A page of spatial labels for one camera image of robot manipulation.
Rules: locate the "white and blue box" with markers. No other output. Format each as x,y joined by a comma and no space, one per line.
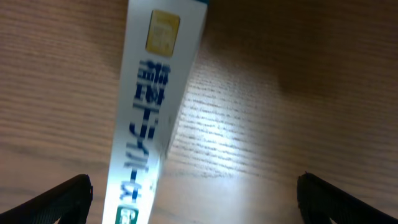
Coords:
161,41

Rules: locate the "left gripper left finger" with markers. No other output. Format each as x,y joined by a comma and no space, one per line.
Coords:
67,203

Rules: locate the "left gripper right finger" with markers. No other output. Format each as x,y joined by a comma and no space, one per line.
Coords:
320,202

